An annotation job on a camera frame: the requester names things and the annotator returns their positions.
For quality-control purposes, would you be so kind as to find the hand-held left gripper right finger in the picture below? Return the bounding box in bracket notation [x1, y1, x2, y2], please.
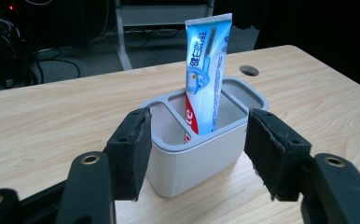
[243, 107, 313, 203]

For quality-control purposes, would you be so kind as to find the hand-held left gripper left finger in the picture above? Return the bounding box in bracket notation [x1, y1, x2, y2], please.
[103, 106, 153, 202]

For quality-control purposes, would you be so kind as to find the grey plastic toothbrush holder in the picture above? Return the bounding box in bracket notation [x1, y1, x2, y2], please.
[139, 76, 270, 199]

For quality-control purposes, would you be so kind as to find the red and blue toothpaste tube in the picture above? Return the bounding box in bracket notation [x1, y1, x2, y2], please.
[183, 12, 233, 145]

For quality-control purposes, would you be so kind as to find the black floor cable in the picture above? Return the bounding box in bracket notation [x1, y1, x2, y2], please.
[32, 56, 82, 86]

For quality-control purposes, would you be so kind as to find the white desk frame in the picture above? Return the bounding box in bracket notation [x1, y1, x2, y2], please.
[114, 0, 216, 71]

